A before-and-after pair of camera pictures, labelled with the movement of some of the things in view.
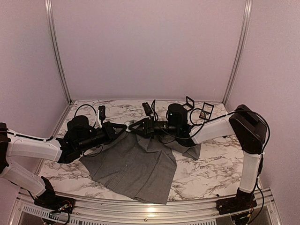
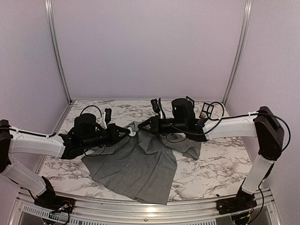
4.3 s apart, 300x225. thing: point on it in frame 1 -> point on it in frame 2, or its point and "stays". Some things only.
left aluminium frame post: [48, 5] stays
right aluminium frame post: [244, 26] stays
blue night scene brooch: [127, 123] -> [132, 133]
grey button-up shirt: [137, 165] stays
